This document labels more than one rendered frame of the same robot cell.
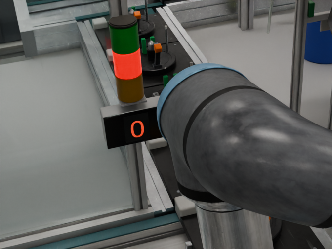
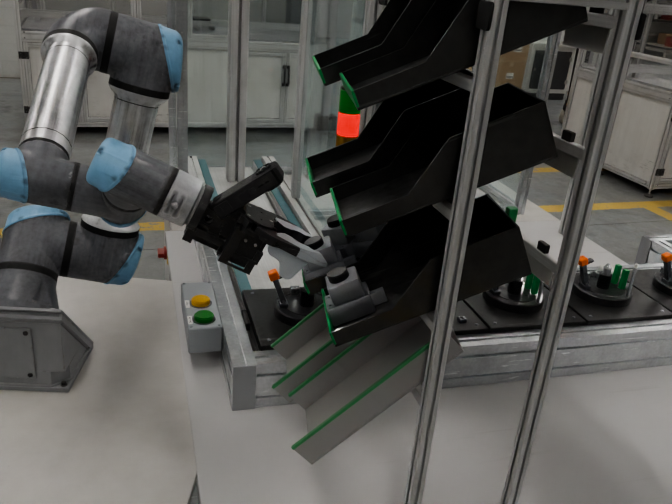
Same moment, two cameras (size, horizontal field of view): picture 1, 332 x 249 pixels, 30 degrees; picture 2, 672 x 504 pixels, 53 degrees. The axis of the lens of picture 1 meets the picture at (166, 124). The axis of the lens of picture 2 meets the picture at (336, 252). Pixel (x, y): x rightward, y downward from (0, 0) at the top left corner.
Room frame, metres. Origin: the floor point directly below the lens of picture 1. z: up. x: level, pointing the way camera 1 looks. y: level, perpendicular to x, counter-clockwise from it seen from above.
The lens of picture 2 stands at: (0.88, -1.41, 1.66)
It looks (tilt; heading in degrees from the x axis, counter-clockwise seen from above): 23 degrees down; 86
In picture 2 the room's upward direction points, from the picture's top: 5 degrees clockwise
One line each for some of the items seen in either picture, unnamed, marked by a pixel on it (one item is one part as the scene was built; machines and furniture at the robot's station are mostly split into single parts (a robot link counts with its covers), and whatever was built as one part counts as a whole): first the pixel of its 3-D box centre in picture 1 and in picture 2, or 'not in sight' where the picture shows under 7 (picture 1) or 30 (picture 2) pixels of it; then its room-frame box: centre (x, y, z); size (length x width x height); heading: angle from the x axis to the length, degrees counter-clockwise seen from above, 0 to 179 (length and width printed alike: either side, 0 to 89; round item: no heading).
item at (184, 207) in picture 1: (187, 207); not in sight; (1.00, -0.03, 0.97); 0.05 x 0.05 x 0.04; 14
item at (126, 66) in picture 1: (127, 61); (348, 123); (1.00, 0.06, 1.33); 0.05 x 0.05 x 0.05
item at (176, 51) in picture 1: (151, 52); (604, 278); (1.65, 0.03, 1.01); 0.24 x 0.24 x 0.13; 14
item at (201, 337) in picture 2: not in sight; (200, 315); (0.70, -0.12, 0.93); 0.21 x 0.07 x 0.06; 104
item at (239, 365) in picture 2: not in sight; (219, 281); (0.71, 0.08, 0.91); 0.89 x 0.06 x 0.11; 104
